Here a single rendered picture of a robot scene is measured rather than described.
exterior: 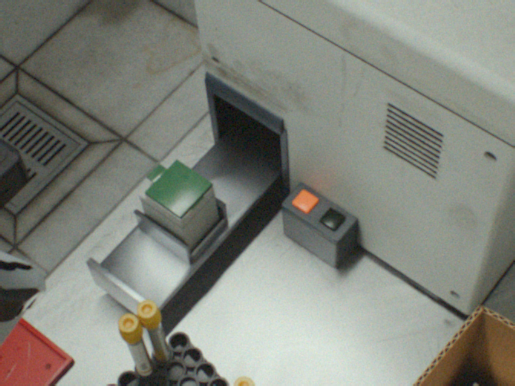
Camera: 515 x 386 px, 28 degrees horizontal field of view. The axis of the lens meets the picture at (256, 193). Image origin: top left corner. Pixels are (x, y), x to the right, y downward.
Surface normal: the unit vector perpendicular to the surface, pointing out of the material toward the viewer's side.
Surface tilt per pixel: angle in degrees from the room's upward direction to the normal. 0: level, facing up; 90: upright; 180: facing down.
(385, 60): 90
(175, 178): 0
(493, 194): 90
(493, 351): 89
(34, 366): 0
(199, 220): 90
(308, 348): 0
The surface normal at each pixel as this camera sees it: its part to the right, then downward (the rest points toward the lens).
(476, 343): -0.58, 0.71
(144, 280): -0.05, -0.51
